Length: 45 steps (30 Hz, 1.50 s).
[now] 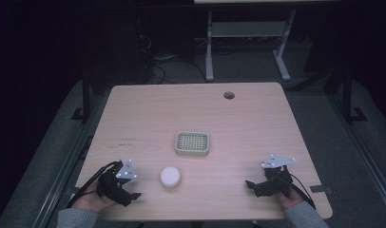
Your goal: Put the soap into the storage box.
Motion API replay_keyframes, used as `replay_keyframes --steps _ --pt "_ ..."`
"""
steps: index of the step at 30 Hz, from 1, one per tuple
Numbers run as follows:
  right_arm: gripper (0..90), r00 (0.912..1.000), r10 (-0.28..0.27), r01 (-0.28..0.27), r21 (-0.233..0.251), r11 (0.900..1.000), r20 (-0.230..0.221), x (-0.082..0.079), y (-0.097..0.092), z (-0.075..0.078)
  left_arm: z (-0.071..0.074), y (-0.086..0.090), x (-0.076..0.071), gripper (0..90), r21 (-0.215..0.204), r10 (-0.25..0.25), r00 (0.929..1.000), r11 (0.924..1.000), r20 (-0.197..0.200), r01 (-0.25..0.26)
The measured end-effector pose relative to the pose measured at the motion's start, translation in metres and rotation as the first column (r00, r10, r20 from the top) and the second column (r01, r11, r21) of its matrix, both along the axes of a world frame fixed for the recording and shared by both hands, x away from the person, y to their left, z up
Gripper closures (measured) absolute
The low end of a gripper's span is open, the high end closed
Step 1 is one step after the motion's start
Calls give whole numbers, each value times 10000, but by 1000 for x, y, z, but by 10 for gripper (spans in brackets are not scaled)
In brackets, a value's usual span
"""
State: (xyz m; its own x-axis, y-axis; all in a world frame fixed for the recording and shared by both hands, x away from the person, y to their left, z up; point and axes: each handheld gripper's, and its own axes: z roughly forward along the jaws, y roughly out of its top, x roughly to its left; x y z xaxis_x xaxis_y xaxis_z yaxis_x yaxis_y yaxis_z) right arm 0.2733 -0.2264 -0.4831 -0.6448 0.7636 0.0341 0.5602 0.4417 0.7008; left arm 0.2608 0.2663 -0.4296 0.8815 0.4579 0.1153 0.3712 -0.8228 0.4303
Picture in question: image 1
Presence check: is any round white soap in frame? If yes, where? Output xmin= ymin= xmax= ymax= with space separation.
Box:
xmin=160 ymin=166 xmax=182 ymax=189

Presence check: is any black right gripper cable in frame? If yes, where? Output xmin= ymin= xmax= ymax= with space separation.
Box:
xmin=288 ymin=172 xmax=317 ymax=210

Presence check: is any tangle of floor cables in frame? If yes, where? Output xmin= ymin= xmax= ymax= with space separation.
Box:
xmin=135 ymin=18 xmax=211 ymax=85

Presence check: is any pale green soap dish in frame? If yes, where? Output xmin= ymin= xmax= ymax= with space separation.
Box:
xmin=174 ymin=131 xmax=211 ymax=158

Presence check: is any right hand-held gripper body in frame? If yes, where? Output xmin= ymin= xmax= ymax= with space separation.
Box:
xmin=259 ymin=154 xmax=297 ymax=199

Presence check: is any person's left hand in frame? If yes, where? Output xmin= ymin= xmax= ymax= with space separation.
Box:
xmin=71 ymin=180 xmax=119 ymax=214

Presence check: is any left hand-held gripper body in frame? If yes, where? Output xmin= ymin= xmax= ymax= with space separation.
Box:
xmin=96 ymin=159 xmax=139 ymax=205

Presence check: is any white metal desk frame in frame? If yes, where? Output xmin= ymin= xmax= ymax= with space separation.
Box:
xmin=204 ymin=9 xmax=298 ymax=83

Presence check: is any dark tape strip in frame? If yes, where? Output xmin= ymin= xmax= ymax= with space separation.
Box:
xmin=309 ymin=184 xmax=334 ymax=195

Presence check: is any person's right hand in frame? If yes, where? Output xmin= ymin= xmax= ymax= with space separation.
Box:
xmin=274 ymin=186 xmax=305 ymax=210

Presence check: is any black metal stand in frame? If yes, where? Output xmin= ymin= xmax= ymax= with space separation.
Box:
xmin=339 ymin=63 xmax=369 ymax=124
xmin=70 ymin=61 xmax=93 ymax=125

